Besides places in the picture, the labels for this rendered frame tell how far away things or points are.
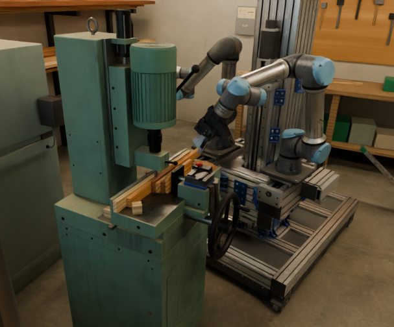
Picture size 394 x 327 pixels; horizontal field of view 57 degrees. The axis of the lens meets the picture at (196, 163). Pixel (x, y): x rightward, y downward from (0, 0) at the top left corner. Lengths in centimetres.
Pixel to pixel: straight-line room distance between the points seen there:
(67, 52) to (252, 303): 171
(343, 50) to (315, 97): 284
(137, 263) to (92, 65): 81
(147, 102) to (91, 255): 77
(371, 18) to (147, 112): 347
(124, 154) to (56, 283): 124
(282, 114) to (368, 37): 254
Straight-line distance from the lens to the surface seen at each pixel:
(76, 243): 180
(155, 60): 136
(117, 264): 168
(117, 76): 148
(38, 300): 250
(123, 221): 146
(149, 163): 155
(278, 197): 193
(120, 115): 152
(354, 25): 455
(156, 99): 140
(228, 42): 215
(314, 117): 180
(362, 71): 462
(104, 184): 166
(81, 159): 169
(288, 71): 174
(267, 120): 212
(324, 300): 251
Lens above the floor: 168
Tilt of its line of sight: 25 degrees down
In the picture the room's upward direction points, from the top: 2 degrees clockwise
